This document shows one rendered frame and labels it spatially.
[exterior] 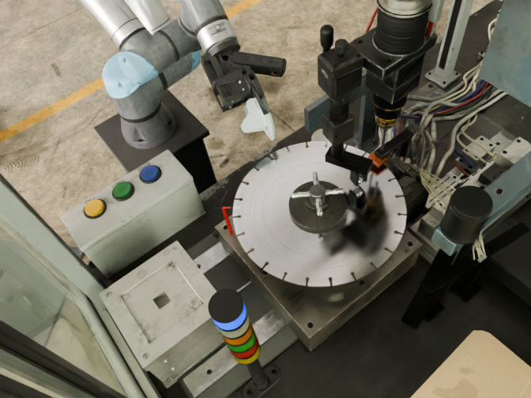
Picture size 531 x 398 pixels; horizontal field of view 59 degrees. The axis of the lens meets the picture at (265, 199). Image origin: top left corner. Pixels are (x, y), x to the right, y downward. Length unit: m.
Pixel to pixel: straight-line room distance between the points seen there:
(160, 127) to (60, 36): 2.09
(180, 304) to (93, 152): 1.69
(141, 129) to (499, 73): 0.90
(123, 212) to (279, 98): 1.56
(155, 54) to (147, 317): 0.53
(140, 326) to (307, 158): 0.46
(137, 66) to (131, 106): 0.25
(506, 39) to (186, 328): 0.67
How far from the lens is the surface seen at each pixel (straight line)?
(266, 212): 0.91
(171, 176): 1.07
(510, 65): 0.73
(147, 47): 1.05
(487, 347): 1.05
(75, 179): 2.44
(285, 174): 0.96
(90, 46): 3.16
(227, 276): 1.07
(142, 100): 1.26
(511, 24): 0.70
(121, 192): 1.07
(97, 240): 1.05
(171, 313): 0.91
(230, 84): 0.96
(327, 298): 0.93
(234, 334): 0.64
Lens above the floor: 1.71
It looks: 55 degrees down
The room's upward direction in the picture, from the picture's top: 11 degrees counter-clockwise
